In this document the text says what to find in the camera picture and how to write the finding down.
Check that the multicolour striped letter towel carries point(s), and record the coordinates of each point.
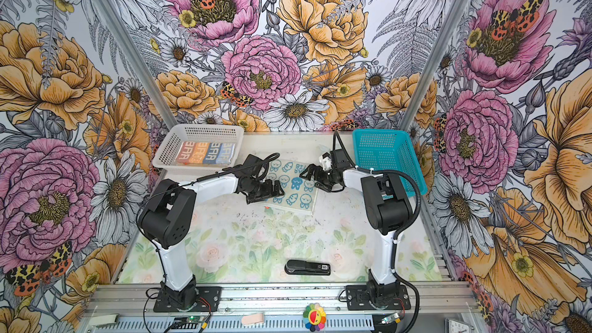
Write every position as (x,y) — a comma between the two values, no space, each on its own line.
(205,154)

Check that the aluminium front rail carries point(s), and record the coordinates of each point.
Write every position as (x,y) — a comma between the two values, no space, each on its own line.
(282,299)

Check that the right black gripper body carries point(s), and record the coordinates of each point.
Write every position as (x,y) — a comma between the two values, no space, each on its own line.
(327,186)

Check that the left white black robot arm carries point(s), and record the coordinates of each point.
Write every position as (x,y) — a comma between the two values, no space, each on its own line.
(166,218)

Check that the black stapler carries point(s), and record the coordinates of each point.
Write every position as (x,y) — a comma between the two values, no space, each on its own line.
(307,268)

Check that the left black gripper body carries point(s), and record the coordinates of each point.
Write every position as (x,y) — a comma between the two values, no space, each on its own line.
(262,190)

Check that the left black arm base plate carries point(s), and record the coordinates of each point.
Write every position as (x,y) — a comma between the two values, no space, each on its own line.
(191,299)

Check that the teal plastic basket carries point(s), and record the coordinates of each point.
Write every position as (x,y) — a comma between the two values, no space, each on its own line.
(388,149)

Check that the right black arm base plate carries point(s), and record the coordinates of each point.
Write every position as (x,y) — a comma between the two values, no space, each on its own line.
(369,297)

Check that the colourful flower toy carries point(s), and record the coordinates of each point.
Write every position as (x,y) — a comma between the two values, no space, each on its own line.
(314,318)

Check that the blue patterned towel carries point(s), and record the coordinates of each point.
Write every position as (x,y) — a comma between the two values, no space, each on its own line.
(300,194)

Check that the pink eraser block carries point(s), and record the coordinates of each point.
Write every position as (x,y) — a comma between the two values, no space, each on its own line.
(253,319)

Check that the white plastic basket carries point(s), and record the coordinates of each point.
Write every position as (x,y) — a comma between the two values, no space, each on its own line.
(165,157)

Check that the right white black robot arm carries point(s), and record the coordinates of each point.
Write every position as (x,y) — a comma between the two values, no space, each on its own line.
(388,211)

